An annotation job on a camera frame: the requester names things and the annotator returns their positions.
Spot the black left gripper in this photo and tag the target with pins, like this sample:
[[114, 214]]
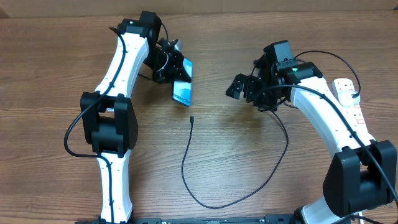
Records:
[[170, 76]]

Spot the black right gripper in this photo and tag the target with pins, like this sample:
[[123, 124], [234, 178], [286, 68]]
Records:
[[250, 82]]

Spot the Galaxy smartphone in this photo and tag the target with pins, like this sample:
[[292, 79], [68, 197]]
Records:
[[182, 91]]

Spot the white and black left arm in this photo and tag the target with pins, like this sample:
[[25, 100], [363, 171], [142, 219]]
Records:
[[109, 121]]

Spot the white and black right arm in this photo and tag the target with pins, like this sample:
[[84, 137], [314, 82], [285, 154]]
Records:
[[362, 173]]

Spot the white charger plug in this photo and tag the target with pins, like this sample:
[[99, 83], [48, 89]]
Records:
[[348, 98]]

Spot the white power strip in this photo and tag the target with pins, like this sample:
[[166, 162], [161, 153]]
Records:
[[354, 113]]

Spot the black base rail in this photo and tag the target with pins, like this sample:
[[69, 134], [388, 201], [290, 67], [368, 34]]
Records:
[[267, 219]]

